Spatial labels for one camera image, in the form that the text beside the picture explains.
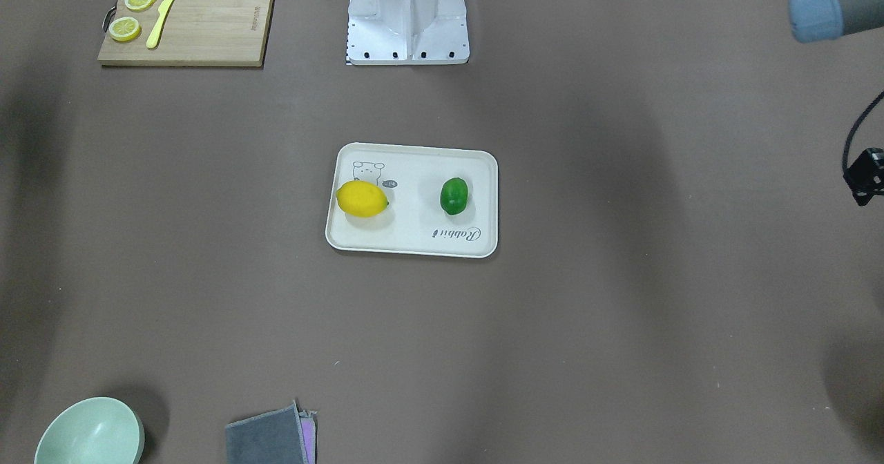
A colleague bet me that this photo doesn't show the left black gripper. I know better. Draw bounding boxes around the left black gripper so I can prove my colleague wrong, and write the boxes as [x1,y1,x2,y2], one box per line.
[843,148,883,207]

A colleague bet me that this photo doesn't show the green lime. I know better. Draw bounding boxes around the green lime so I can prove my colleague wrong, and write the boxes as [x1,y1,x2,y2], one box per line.
[439,177,468,215]

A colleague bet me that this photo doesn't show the yellow lemon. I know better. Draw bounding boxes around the yellow lemon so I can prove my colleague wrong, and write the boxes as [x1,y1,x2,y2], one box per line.
[335,179,389,218]

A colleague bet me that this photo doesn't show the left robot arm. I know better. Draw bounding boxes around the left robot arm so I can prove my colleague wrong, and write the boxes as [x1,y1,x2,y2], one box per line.
[787,0,883,207]

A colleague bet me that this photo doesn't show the white rabbit tray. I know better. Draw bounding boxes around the white rabbit tray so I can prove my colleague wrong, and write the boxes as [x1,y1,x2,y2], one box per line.
[325,142,499,258]

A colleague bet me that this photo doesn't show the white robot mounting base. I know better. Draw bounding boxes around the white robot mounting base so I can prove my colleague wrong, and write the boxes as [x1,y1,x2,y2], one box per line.
[345,0,470,66]

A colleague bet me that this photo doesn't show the purple cloth underneath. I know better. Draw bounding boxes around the purple cloth underneath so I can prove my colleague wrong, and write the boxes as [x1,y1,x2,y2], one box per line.
[298,411,318,464]

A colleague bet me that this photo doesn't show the grey folded cloth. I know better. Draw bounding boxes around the grey folded cloth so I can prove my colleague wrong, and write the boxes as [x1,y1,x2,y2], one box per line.
[225,403,307,463]

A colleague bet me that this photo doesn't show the bamboo cutting board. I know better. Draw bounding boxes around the bamboo cutting board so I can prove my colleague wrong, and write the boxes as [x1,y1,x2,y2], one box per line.
[97,0,274,68]

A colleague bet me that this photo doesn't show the yellow plastic knife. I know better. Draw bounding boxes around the yellow plastic knife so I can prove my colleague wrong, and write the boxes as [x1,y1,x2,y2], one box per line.
[146,0,175,50]

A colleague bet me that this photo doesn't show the lemon slice lower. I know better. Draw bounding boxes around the lemon slice lower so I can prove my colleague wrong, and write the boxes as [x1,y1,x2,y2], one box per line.
[106,17,142,43]

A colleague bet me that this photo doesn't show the pale green bowl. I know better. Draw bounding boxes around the pale green bowl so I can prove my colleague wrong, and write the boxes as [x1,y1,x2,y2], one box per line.
[32,397,146,463]

